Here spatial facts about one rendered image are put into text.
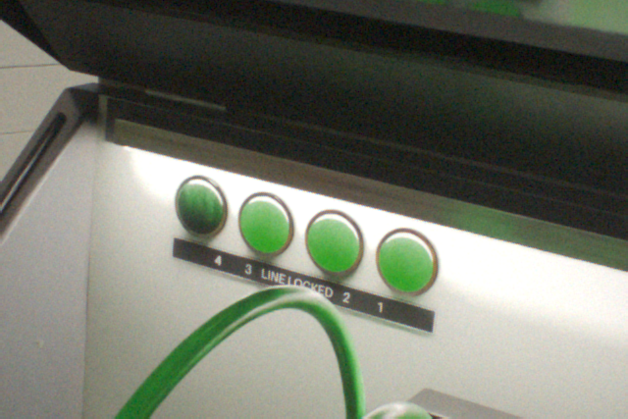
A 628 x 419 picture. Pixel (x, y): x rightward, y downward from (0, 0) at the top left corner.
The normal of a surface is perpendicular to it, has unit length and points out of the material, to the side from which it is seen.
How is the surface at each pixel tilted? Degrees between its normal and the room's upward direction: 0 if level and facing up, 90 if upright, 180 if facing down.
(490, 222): 90
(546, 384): 90
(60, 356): 90
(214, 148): 90
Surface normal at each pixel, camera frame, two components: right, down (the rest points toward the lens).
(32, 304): 0.86, 0.22
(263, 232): -0.48, 0.22
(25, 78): 0.65, 0.26
